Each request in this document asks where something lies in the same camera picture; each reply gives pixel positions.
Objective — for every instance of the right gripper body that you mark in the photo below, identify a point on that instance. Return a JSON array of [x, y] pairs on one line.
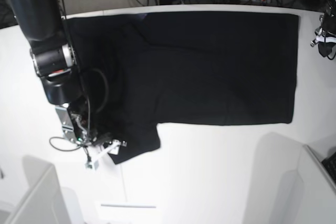
[[92, 138]]

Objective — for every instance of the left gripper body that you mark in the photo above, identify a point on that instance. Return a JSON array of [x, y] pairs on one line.
[[325, 36]]

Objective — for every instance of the black T-shirt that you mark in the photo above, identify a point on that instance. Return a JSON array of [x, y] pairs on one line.
[[207, 68]]

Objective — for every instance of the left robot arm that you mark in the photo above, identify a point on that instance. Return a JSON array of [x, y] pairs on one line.
[[329, 8]]

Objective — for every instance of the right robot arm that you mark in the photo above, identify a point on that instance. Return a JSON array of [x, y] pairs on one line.
[[74, 81]]

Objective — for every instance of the left white partition panel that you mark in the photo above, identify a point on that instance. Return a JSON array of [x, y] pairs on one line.
[[43, 202]]

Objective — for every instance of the white partition panel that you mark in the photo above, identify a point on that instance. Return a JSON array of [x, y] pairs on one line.
[[43, 202], [305, 194]]

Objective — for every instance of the black keyboard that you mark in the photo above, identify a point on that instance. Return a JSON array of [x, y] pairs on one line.
[[330, 165]]

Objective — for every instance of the right white partition panel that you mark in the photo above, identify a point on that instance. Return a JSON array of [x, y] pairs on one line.
[[305, 194]]

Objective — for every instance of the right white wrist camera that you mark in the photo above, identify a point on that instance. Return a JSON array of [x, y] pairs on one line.
[[93, 162]]

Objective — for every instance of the table cable slot cover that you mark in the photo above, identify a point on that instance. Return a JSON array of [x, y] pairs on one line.
[[127, 205]]

